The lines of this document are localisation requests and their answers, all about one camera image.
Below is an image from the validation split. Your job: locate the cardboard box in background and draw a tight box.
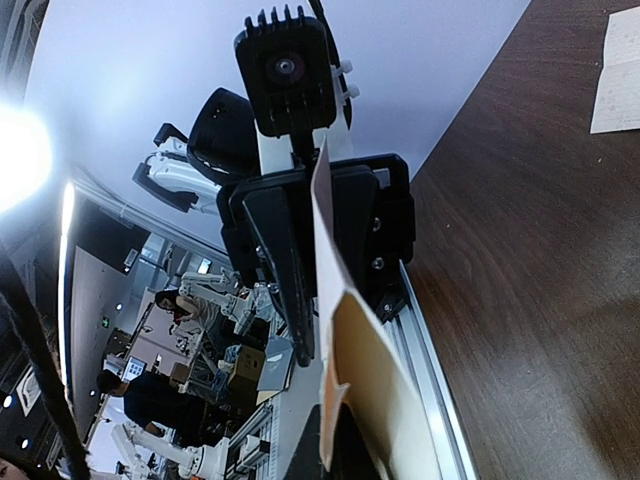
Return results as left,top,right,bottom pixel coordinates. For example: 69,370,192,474
227,345,265,392

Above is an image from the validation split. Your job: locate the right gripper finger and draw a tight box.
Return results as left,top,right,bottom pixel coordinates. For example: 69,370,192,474
284,404,357,480

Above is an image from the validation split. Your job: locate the beige envelope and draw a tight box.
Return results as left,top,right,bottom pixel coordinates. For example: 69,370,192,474
310,143,445,479

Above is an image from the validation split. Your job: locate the seated person in background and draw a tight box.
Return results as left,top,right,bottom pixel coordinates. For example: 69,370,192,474
154,289,207,323

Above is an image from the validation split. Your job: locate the right black braided cable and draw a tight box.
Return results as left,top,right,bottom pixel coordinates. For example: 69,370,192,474
0,239,91,480

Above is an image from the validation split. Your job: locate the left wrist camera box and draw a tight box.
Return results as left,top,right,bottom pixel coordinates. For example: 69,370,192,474
234,1,359,175

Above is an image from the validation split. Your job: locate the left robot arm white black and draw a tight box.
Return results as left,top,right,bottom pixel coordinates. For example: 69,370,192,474
134,88,416,366

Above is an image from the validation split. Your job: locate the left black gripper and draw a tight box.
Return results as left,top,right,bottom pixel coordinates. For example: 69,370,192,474
217,154,416,367

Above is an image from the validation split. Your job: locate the person in dark shirt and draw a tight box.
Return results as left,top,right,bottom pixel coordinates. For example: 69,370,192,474
96,370,206,447

